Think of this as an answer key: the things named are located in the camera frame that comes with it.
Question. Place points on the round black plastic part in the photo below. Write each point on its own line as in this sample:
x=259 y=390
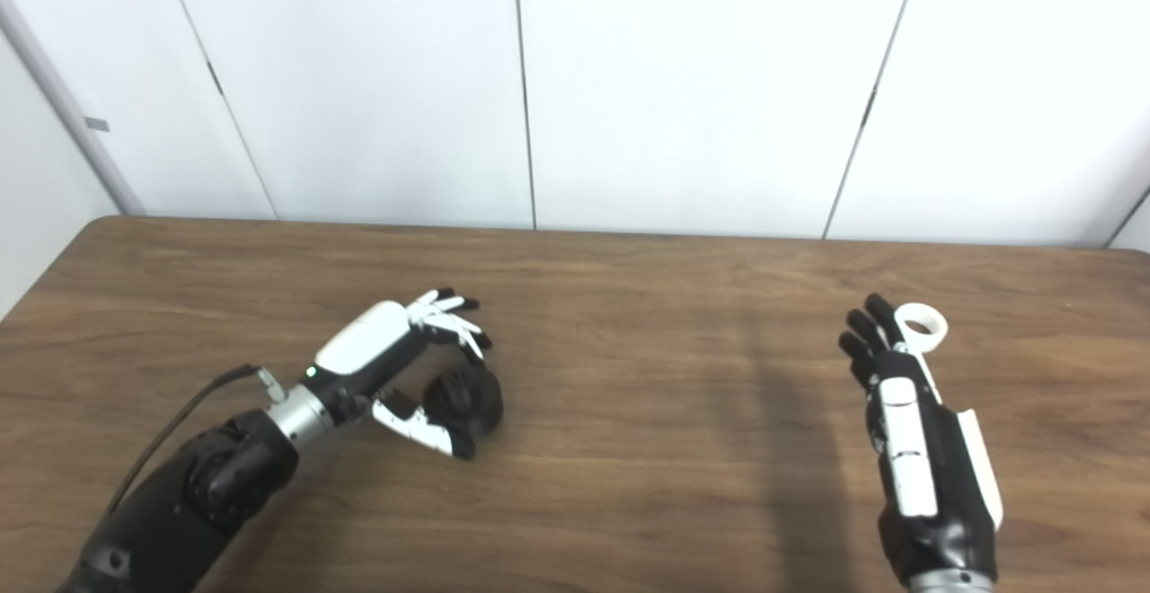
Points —
x=472 y=400

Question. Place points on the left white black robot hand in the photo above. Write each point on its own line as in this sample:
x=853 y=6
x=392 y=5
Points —
x=364 y=341

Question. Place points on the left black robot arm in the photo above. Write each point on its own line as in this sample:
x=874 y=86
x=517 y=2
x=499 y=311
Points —
x=180 y=503

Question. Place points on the grey wall corner post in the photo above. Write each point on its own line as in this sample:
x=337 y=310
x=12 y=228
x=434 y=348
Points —
x=65 y=108

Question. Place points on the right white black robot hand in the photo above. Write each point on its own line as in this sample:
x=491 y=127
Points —
x=943 y=485

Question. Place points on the small grey post label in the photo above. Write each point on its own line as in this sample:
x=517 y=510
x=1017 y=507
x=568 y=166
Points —
x=97 y=124

